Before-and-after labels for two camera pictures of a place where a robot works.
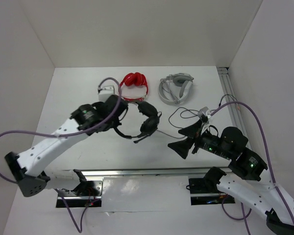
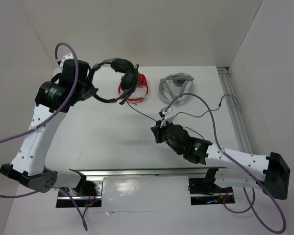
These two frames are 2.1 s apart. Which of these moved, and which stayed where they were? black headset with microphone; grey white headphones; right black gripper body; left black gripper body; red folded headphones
Moved: right black gripper body; left black gripper body; black headset with microphone
Stayed: grey white headphones; red folded headphones
